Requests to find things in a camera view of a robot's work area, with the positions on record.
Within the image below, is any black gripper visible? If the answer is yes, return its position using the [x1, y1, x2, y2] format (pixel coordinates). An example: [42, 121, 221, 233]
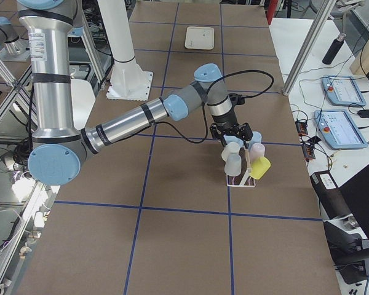
[210, 116, 253, 147]

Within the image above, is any cream plastic cup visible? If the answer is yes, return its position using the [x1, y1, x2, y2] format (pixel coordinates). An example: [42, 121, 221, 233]
[221, 142, 240, 162]

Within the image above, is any light blue plastic cup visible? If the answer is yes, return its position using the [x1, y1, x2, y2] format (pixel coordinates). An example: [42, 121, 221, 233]
[250, 131, 262, 144]

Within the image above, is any pink plastic cup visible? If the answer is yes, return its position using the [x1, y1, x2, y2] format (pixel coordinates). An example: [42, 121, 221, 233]
[249, 143, 265, 163]

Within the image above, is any grey plastic cup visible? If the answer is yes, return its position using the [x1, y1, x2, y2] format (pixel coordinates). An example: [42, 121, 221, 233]
[224, 152, 242, 177]

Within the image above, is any yellow plastic cup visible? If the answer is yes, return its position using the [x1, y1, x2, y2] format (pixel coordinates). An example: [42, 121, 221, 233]
[250, 157, 271, 179]

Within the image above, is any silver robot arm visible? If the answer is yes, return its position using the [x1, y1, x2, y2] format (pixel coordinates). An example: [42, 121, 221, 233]
[17, 1, 253, 186]
[0, 17, 30, 62]

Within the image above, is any cream plastic tray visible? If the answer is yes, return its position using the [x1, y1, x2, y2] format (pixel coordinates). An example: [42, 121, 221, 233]
[184, 26, 215, 50]

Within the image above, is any near teach pendant tablet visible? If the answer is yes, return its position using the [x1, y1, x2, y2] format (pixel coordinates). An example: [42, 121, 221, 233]
[314, 109, 368, 150]

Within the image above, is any teach pendant tablet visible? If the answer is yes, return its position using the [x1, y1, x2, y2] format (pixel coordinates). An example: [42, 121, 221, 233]
[322, 76, 366, 106]
[314, 109, 368, 150]

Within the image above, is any far teach pendant tablet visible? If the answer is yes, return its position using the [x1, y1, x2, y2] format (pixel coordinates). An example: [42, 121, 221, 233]
[322, 76, 366, 106]

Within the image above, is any black box with label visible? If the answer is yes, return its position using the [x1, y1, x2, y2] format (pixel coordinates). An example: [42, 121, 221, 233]
[310, 170, 351, 219]

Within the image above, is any black water bottle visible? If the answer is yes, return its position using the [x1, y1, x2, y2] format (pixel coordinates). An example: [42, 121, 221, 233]
[322, 33, 346, 65]

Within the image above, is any black computer monitor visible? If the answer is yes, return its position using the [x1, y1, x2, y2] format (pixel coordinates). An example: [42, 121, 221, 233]
[340, 165, 369, 239]

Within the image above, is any white chair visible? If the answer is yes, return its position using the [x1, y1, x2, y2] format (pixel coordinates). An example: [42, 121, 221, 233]
[71, 79, 95, 130]

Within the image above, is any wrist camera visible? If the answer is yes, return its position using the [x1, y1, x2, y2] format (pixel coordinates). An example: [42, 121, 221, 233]
[229, 93, 246, 107]

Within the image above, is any white wire cup rack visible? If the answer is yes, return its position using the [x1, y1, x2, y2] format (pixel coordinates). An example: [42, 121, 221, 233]
[226, 147, 256, 188]

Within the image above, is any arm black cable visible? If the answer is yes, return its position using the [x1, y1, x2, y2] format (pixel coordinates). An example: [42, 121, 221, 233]
[153, 69, 274, 144]

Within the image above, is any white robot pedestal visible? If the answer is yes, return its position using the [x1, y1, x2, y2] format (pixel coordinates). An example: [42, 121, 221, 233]
[97, 0, 154, 101]

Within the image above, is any aluminium frame post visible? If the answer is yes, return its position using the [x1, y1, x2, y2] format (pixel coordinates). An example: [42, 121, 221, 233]
[282, 0, 336, 96]

